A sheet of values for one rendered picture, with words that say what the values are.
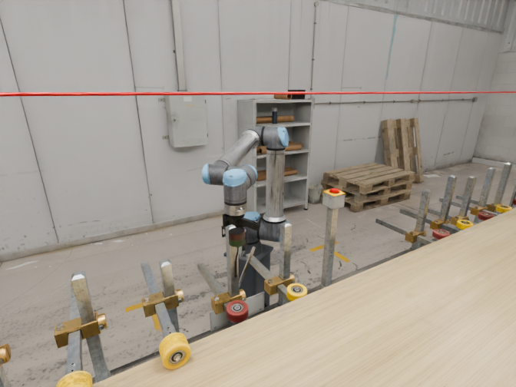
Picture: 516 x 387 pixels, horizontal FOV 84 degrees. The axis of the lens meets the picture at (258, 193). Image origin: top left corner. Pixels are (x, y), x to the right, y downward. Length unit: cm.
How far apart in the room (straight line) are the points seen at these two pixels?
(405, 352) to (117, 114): 324
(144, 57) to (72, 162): 134
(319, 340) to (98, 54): 322
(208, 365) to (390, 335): 58
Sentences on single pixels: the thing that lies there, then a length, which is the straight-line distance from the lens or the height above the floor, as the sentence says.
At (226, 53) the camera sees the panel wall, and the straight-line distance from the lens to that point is 388.
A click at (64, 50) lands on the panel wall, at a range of 355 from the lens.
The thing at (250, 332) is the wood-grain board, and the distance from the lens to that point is 105.
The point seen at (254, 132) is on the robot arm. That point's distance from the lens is 169.
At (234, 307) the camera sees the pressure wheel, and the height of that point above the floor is 91.
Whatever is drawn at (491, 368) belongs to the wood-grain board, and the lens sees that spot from 117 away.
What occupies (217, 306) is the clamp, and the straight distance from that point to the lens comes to 122.
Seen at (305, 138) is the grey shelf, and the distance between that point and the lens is 415.
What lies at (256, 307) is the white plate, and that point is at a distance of 139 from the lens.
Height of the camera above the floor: 165
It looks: 19 degrees down
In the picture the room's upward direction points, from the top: straight up
